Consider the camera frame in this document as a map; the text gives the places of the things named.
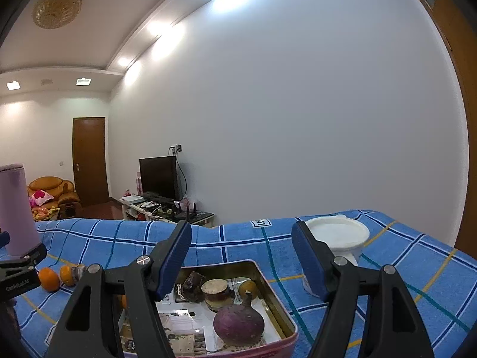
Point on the ceiling spotlight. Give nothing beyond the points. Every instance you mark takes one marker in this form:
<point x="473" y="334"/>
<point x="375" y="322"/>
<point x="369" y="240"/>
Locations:
<point x="125" y="61"/>
<point x="156" y="28"/>

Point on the white television stand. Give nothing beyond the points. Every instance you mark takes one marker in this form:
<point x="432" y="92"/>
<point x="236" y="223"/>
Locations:
<point x="167" y="212"/>

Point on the purple turnip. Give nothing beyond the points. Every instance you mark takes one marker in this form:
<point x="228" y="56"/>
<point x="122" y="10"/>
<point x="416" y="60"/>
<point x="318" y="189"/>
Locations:
<point x="238" y="322"/>

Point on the round golden ceiling lamp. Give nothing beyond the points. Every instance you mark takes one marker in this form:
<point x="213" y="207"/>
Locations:
<point x="56" y="7"/>

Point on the pink metal tin box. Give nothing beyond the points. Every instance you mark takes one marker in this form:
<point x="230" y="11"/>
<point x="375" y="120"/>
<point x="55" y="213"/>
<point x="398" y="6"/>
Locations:
<point x="274" y="300"/>

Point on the small yellow-green fruit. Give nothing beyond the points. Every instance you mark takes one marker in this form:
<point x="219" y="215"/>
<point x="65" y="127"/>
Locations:
<point x="248" y="289"/>

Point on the white mug with purple print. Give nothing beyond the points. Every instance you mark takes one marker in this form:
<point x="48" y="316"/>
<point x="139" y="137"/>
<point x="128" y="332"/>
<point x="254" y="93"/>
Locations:
<point x="344" y="255"/>

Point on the pink floral cushion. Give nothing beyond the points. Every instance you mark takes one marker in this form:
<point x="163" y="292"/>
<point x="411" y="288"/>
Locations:
<point x="39" y="195"/>

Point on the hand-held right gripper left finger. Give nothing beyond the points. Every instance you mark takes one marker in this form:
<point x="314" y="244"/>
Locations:
<point x="174" y="257"/>

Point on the square recessed ceiling light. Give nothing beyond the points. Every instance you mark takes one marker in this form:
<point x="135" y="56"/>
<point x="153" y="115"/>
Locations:
<point x="13" y="85"/>
<point x="84" y="81"/>

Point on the white mug lid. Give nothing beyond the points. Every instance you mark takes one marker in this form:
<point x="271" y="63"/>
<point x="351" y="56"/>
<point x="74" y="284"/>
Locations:
<point x="337" y="233"/>

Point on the black router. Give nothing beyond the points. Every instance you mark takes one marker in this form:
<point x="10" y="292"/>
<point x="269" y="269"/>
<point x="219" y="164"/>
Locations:
<point x="186" y="212"/>

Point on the black television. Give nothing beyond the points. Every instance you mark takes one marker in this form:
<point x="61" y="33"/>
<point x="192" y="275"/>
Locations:
<point x="158" y="177"/>

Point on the wooden door frame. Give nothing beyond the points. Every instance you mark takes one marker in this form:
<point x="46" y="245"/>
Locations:
<point x="447" y="44"/>

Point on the blue plaid blanket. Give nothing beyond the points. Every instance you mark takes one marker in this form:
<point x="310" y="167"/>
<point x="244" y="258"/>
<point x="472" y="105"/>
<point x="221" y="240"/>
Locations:
<point x="242" y="238"/>

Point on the fruit plate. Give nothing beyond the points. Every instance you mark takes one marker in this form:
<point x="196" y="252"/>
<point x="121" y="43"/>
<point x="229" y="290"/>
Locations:
<point x="44" y="213"/>

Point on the wall power socket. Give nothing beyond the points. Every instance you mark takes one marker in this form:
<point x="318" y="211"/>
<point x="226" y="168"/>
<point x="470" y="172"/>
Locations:
<point x="177" y="149"/>

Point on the orange leather armchair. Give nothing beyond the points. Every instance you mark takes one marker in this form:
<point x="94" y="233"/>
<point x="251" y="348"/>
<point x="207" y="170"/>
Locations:
<point x="56" y="190"/>

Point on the pink thermos bottle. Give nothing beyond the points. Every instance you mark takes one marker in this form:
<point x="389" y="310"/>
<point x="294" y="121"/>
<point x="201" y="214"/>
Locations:
<point x="16" y="209"/>

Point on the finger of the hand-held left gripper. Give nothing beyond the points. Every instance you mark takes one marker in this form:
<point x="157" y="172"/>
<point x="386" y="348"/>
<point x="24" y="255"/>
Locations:
<point x="3" y="239"/>
<point x="35" y="255"/>

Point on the dark brown root chunk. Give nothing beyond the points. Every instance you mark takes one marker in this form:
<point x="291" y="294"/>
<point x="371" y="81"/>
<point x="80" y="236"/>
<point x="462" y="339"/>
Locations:
<point x="192" y="287"/>

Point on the brown wooden door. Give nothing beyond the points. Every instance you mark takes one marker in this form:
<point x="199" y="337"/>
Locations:
<point x="89" y="160"/>

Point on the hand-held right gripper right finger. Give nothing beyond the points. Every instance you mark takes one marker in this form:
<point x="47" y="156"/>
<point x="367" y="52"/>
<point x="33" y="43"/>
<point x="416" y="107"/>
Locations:
<point x="309" y="264"/>

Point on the printed paper leaflet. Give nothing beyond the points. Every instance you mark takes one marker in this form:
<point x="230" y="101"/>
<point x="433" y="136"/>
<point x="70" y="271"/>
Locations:
<point x="179" y="317"/>

